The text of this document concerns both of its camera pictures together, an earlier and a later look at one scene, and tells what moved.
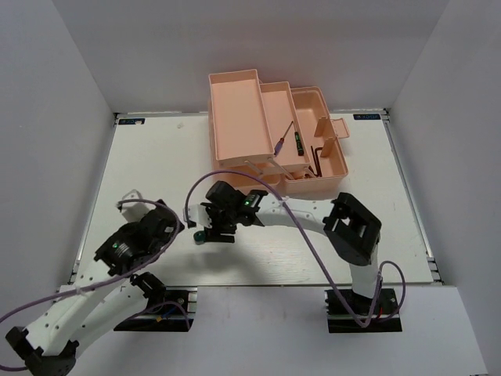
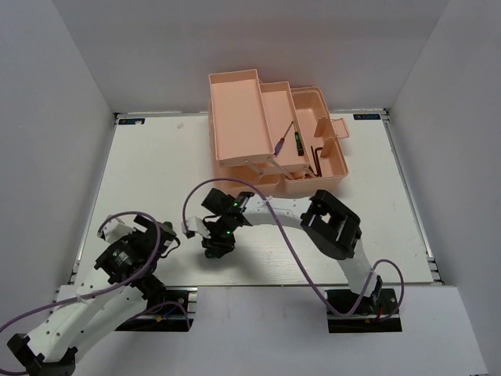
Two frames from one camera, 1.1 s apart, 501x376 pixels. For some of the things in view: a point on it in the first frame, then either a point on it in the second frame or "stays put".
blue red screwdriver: x=280 y=142 stays put
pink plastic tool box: x=282 y=135 stays put
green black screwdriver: x=300 y=150 stays put
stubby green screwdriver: x=199 y=237 → x=214 y=253
